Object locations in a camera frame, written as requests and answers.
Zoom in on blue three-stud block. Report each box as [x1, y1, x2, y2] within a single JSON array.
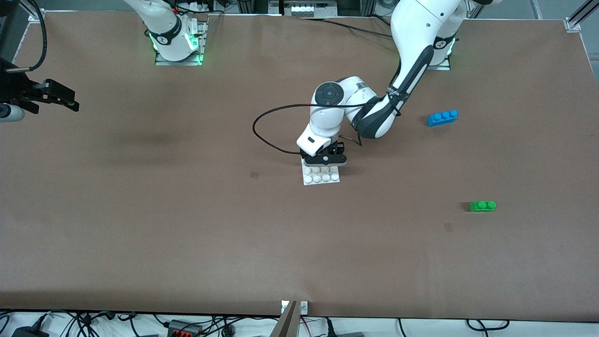
[[427, 110, 459, 127]]

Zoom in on black power adapter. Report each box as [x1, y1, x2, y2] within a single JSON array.
[[12, 325, 50, 337]]

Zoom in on white power strip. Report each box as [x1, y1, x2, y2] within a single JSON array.
[[283, 0, 337, 18]]

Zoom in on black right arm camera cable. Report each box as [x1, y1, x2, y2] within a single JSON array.
[[4, 0, 47, 73]]

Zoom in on looped black floor cable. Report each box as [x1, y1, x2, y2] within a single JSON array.
[[466, 319, 511, 331]]

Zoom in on white studded base plate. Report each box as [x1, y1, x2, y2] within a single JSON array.
[[301, 157, 341, 186]]

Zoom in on small metal edge bracket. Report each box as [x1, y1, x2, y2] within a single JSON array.
[[281, 300, 309, 315]]

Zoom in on black box red connectors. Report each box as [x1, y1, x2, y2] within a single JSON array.
[[167, 320, 203, 337]]

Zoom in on grey slanted post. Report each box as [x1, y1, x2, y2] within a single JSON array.
[[270, 300, 300, 337]]

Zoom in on long black table cable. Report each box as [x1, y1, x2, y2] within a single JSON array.
[[299, 17, 394, 38]]

